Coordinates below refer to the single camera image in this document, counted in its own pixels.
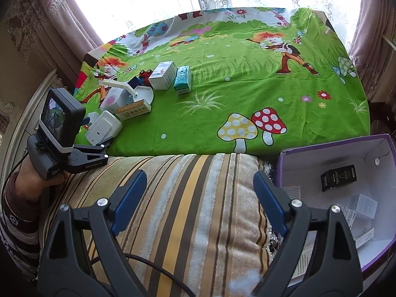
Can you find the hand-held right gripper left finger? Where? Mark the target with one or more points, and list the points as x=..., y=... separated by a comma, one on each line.
x=130, y=201

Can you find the person's left hand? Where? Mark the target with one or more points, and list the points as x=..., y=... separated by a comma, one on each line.
x=31, y=181

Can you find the person's left forearm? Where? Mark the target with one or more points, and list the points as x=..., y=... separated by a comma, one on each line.
x=18, y=232

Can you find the striped cushion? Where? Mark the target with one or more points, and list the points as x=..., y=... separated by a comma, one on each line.
x=201, y=207

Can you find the orange and white box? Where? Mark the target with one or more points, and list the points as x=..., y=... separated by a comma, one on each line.
x=133, y=111

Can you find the red toy car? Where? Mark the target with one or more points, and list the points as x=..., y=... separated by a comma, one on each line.
x=145, y=75

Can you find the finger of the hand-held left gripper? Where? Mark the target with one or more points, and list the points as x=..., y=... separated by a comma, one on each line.
x=100, y=147
x=87, y=119

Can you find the black box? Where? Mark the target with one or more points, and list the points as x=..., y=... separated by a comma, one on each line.
x=338, y=178

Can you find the green cartoon printed tablecloth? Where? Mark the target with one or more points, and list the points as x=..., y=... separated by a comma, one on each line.
x=232, y=77

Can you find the purple cardboard box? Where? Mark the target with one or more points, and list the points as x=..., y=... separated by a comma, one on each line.
x=340, y=154

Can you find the white carved dresser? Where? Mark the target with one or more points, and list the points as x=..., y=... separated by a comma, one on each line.
x=46, y=88

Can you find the white plastic bracket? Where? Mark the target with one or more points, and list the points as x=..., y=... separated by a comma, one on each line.
x=119, y=85

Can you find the mauve curtain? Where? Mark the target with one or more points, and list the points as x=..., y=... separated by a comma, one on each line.
x=374, y=21
x=46, y=15

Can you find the white fluff tuft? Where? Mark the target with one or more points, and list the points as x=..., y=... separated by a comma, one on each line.
x=246, y=283

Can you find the white box with pink print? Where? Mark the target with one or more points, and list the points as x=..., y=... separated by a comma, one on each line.
x=162, y=74

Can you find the dark blue box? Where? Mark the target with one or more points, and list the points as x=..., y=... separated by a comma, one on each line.
x=134, y=83

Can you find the small white box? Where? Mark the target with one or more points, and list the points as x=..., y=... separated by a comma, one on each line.
x=363, y=207

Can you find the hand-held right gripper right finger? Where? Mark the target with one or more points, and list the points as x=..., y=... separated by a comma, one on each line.
x=272, y=201

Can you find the white device box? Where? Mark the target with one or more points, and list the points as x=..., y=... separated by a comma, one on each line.
x=103, y=128

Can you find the teal box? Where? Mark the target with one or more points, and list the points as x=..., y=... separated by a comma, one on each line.
x=182, y=80

